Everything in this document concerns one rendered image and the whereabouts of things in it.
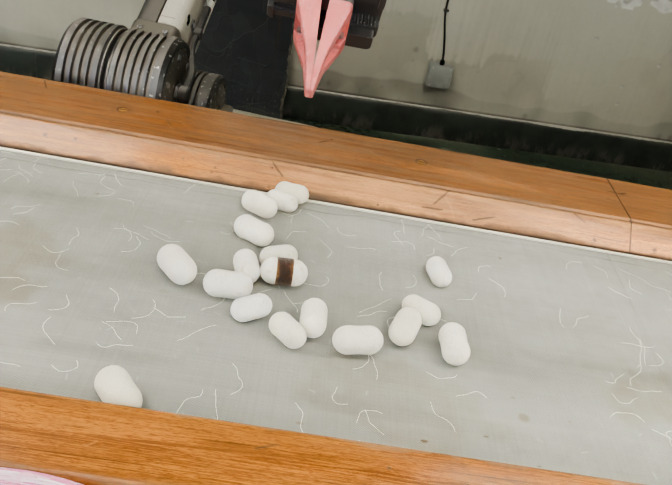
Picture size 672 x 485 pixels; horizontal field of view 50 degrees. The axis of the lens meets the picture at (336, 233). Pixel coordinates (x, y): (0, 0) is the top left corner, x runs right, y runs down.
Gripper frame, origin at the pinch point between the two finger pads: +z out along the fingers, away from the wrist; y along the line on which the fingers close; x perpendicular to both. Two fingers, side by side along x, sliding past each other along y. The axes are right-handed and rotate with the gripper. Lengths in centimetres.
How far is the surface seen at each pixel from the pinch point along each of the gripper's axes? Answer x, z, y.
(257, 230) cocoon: 1.6, 13.0, -2.1
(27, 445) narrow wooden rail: -14.8, 31.4, -10.8
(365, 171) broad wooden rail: 8.9, 3.1, 6.6
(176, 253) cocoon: -2.3, 17.0, -7.5
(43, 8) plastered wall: 162, -98, -93
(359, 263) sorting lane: 3.1, 13.8, 6.7
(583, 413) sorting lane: -5.9, 24.1, 22.7
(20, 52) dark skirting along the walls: 173, -86, -100
